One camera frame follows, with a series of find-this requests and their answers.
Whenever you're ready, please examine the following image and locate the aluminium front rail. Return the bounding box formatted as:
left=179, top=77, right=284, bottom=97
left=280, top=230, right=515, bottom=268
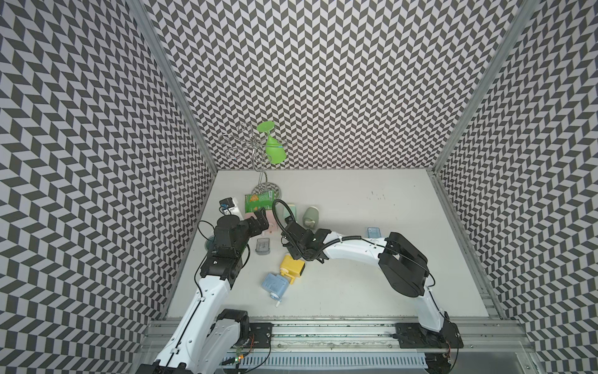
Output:
left=271, top=317, right=534, bottom=352

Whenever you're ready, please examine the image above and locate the grey transparent tray left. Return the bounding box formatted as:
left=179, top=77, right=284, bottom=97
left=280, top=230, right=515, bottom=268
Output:
left=255, top=238, right=270, bottom=256

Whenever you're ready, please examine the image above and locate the teal ceramic cup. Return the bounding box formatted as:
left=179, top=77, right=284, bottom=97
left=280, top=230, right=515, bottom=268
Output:
left=205, top=236, right=215, bottom=252

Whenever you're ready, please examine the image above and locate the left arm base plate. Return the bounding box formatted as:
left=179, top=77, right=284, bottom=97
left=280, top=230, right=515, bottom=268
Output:
left=234, top=323, right=274, bottom=349

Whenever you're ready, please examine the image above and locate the light blue pencil sharpener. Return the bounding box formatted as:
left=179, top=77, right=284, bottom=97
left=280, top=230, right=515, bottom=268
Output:
left=262, top=274, right=290, bottom=307

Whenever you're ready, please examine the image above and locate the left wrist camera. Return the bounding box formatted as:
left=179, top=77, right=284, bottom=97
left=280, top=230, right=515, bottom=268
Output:
left=219, top=197, right=244, bottom=219

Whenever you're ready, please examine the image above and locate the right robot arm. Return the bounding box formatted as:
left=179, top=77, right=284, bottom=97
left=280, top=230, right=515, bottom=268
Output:
left=282, top=218, right=464, bottom=351

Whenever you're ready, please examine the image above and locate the blue transparent tray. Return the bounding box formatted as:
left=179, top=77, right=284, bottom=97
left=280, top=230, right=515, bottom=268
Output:
left=367, top=227, right=382, bottom=238

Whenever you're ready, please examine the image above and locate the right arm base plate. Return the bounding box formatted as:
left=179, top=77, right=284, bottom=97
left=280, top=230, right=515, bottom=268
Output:
left=392, top=320, right=464, bottom=350

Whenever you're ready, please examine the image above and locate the mint green pencil sharpener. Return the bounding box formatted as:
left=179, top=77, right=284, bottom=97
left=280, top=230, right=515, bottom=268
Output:
left=283, top=204, right=297, bottom=223

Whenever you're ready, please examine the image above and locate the pink pencil sharpener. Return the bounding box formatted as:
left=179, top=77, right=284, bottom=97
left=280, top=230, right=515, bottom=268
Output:
left=266, top=211, right=278, bottom=233

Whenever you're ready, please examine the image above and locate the yellow pencil sharpener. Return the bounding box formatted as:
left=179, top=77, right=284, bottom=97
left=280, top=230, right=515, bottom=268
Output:
left=280, top=255, right=305, bottom=285

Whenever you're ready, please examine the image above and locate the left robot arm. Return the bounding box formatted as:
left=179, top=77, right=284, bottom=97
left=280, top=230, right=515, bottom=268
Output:
left=137, top=208, right=269, bottom=373

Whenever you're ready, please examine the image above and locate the green snack packet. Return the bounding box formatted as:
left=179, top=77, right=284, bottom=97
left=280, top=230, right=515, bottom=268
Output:
left=244, top=190, right=277, bottom=213

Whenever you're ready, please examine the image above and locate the green plastic cup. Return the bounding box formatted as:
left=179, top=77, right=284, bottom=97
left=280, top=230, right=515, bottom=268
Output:
left=256, top=121, right=287, bottom=165

